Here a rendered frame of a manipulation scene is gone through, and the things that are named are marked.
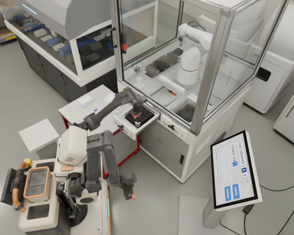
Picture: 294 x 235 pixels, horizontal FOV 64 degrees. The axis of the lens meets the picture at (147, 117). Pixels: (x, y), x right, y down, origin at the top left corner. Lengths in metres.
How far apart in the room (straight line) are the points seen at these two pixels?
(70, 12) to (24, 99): 2.08
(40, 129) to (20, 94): 1.76
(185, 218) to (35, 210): 1.45
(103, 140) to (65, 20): 1.41
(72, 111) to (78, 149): 1.11
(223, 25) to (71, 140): 1.07
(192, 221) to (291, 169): 1.43
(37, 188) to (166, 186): 1.44
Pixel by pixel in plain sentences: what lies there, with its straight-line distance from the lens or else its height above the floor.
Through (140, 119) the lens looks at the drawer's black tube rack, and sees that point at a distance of 2.15.
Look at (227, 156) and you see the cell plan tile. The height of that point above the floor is 1.07.
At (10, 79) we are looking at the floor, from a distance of 4.51.
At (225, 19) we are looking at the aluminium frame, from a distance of 1.40.
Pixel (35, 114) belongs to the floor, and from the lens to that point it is 3.74.
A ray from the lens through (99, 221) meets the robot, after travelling 2.38.
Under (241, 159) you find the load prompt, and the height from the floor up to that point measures 1.15.
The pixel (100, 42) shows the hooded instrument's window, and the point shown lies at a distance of 2.62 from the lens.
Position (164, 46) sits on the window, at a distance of 1.77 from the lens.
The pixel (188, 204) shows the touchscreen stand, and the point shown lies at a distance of 2.71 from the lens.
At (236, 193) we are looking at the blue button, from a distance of 1.66.
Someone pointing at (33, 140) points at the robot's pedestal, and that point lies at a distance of 2.39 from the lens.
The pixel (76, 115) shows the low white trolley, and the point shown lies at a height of 0.76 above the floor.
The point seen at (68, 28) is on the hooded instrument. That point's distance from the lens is 2.32.
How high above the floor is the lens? 2.52
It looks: 48 degrees down
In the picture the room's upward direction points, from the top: 1 degrees clockwise
